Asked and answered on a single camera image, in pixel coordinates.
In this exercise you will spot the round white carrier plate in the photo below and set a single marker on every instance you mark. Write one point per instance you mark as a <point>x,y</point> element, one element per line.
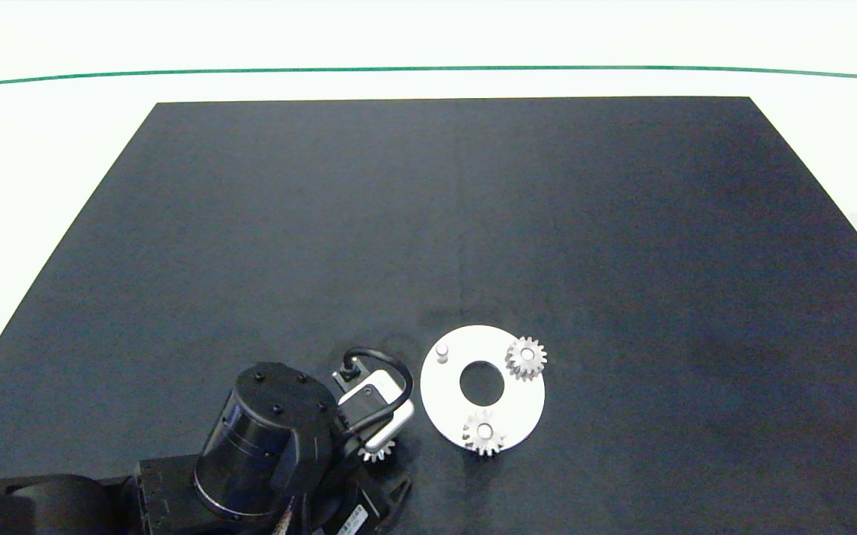
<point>443,394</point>

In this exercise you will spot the boxy shiny wrist camera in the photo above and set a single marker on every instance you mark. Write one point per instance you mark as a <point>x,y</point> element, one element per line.
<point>377,397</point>

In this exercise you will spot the small steel planetary gear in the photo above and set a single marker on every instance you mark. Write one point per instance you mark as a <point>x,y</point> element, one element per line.
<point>380,453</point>
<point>493,438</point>
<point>534,364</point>

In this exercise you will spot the dark mat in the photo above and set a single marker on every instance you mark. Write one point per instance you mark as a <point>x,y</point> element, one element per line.
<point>547,223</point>

